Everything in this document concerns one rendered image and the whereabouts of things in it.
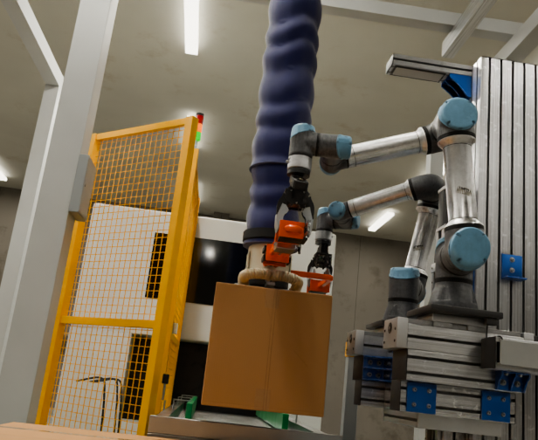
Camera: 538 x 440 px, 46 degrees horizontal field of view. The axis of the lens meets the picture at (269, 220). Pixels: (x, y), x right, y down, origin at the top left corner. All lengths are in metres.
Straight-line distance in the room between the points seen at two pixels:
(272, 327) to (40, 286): 1.40
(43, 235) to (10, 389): 0.73
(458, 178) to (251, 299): 0.77
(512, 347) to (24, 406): 2.14
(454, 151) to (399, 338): 0.59
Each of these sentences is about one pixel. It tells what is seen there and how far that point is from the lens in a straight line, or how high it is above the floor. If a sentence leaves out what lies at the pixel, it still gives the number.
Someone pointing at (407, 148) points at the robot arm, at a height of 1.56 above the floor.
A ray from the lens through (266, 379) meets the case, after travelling 2.11.
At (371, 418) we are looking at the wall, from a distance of 12.68.
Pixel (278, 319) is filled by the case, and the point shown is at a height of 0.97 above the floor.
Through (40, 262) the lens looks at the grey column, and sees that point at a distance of 3.19.
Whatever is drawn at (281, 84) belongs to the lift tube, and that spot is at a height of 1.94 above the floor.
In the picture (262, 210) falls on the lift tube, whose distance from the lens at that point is 2.43.
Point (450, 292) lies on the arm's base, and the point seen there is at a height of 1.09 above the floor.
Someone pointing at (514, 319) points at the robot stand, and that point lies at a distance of 2.28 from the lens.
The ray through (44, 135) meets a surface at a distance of 5.75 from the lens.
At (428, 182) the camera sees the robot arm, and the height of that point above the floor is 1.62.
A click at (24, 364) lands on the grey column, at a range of 3.15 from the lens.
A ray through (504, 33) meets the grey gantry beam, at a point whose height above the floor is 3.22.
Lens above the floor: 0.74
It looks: 15 degrees up
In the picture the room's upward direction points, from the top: 6 degrees clockwise
